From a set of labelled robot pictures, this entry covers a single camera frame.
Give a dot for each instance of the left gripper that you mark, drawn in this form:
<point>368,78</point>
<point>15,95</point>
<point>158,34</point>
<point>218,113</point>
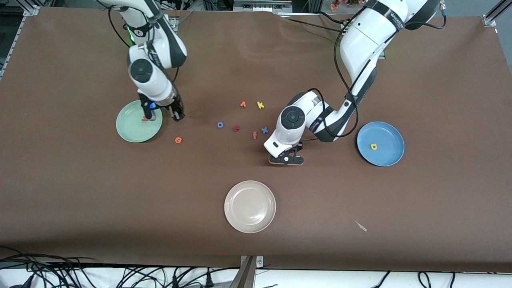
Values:
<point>299,145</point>

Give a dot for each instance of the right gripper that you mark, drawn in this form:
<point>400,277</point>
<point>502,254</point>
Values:
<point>172,105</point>

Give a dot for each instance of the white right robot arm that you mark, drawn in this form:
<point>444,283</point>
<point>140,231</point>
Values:
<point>160,48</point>

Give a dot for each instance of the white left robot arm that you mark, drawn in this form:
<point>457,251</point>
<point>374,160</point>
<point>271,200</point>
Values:
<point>368,36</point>

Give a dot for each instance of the green plate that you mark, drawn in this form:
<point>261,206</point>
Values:
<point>132,128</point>

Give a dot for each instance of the beige plate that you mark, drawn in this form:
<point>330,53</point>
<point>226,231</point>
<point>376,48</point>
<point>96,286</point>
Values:
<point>250,206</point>

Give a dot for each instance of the blue plate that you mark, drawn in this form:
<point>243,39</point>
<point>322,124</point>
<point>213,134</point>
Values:
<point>384,156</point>

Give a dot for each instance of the white paper scrap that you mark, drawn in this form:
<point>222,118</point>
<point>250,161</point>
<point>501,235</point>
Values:
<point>361,226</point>

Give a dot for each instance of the brown table cover sheet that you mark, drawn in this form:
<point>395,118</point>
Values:
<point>80,200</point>

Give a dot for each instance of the black power plug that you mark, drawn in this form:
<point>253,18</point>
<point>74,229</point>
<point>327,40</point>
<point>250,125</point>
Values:
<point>208,280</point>
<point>174,280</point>

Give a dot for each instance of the grey metal box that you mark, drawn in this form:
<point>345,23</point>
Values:
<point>262,4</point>

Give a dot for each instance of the grey metal bracket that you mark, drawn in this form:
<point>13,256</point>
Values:
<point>248,274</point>

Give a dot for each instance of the aluminium frame rail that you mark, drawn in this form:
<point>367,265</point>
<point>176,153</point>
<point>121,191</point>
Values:
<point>31,10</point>
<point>490,19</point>

